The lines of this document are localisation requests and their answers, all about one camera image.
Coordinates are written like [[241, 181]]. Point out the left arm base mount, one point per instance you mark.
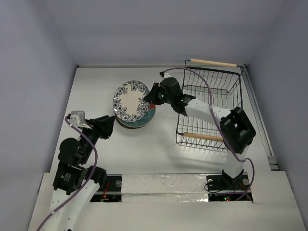
[[111, 192]]

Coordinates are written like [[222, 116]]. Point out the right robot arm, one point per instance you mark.
[[234, 125]]

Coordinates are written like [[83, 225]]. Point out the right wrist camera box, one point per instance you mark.
[[164, 74]]

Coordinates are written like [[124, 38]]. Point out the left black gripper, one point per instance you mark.
[[103, 125]]

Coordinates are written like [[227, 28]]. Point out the dark teal blossom plate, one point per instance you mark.
[[133, 124]]

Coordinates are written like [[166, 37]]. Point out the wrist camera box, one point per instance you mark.
[[77, 118], [164, 74]]

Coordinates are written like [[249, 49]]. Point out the grey tree pattern plate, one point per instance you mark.
[[128, 103]]

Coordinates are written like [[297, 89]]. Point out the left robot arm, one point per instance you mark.
[[77, 177]]

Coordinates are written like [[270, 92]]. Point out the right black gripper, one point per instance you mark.
[[157, 93]]

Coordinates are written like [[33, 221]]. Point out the red and teal plate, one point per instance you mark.
[[151, 112]]

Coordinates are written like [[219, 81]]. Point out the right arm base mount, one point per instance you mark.
[[220, 191]]

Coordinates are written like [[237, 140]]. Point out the silver foil strip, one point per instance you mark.
[[163, 188]]

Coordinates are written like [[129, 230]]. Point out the black wire dish rack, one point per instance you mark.
[[225, 85]]

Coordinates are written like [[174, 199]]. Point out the aluminium rail right side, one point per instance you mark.
[[259, 120]]

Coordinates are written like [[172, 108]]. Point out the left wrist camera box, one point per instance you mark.
[[77, 118]]

